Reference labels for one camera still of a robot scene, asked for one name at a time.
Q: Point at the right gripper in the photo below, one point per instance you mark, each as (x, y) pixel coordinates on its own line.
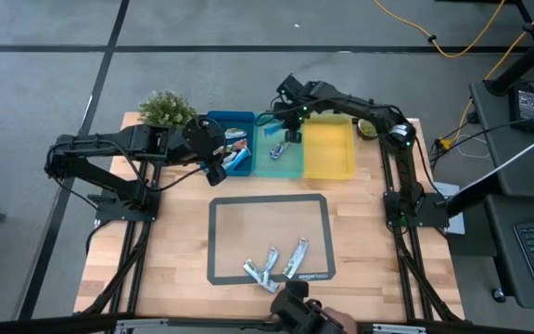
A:
(300, 113)

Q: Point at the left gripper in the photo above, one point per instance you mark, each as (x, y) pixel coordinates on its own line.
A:
(204, 138)

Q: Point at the green Chewy granola bar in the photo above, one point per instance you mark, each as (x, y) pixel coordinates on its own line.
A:
(238, 145)

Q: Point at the silver-backed granola bar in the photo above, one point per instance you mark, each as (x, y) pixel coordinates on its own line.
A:
(271, 260)
(258, 274)
(296, 259)

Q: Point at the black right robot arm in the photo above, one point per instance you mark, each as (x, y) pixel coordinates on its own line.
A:
(364, 107)

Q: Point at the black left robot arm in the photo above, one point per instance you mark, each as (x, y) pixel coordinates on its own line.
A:
(109, 141)

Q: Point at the blue plastic bin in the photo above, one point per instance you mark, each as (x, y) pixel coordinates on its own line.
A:
(220, 118)

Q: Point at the teal plastic bin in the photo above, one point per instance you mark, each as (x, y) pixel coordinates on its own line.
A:
(278, 169)

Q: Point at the yellow plastic bin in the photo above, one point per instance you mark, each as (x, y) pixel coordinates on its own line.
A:
(328, 148)

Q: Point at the black-bordered silicone baking mat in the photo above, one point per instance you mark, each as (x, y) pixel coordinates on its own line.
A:
(248, 222)

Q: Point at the bushy green potted plant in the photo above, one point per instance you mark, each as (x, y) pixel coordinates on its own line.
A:
(165, 109)

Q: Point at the small potted succulent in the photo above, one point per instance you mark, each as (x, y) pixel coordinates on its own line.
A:
(367, 130)

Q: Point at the white paper sheet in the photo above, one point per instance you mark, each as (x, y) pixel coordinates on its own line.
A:
(457, 225)

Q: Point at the black angled bar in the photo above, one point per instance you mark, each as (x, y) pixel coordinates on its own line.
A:
(473, 195)

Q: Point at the person's hand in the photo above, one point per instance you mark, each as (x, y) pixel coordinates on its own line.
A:
(343, 321)

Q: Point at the dark grey side desk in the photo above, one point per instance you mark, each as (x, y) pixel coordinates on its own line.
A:
(494, 120)

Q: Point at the black rig crossbeam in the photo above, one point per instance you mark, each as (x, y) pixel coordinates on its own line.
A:
(63, 325)

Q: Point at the black power adapter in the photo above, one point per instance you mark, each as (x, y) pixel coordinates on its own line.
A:
(525, 106)

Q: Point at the black stand pole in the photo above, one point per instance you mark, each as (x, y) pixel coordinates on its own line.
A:
(526, 58)

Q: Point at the black caster wheel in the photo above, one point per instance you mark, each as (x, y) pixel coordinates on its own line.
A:
(498, 294)

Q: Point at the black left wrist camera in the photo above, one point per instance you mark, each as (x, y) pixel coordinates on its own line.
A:
(216, 176)

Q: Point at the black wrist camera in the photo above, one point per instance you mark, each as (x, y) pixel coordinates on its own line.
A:
(216, 176)
(290, 86)

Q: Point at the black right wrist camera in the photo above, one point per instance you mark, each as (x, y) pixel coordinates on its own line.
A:
(290, 86)

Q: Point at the black aluminium mount frame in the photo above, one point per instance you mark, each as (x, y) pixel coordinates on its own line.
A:
(434, 213)
(109, 211)

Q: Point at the black table-level camera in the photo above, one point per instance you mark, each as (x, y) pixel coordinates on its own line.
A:
(301, 308)

